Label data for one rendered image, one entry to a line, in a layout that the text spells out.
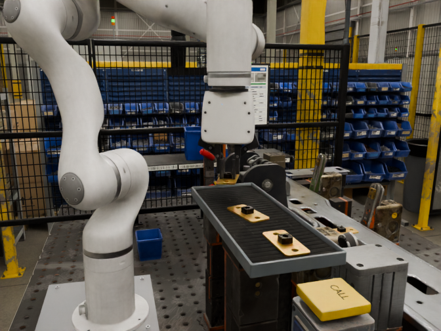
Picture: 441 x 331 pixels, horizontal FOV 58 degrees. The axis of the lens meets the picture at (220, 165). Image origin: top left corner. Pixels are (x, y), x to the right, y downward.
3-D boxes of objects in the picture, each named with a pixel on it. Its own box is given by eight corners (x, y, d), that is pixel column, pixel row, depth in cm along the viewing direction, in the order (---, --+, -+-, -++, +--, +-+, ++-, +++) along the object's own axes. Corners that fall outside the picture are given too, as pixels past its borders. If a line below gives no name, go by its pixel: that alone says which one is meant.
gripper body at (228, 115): (198, 84, 72) (199, 144, 75) (254, 84, 71) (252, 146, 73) (206, 83, 79) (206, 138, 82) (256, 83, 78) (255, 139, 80)
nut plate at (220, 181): (235, 184, 75) (235, 178, 75) (215, 184, 76) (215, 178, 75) (239, 174, 83) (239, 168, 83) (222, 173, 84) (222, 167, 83)
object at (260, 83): (268, 126, 200) (270, 63, 193) (226, 127, 194) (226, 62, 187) (267, 125, 201) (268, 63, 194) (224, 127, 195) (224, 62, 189)
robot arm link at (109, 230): (71, 251, 95) (65, 154, 89) (121, 226, 111) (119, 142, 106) (111, 263, 90) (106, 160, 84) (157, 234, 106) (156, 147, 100)
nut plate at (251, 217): (270, 219, 66) (270, 213, 66) (252, 223, 65) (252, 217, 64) (243, 205, 74) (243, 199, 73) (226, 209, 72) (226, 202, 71)
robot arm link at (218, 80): (200, 72, 71) (200, 88, 72) (249, 72, 70) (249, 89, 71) (209, 72, 79) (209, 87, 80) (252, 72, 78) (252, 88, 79)
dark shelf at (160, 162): (293, 163, 183) (293, 156, 182) (90, 176, 159) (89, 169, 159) (274, 154, 204) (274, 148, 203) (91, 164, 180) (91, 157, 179)
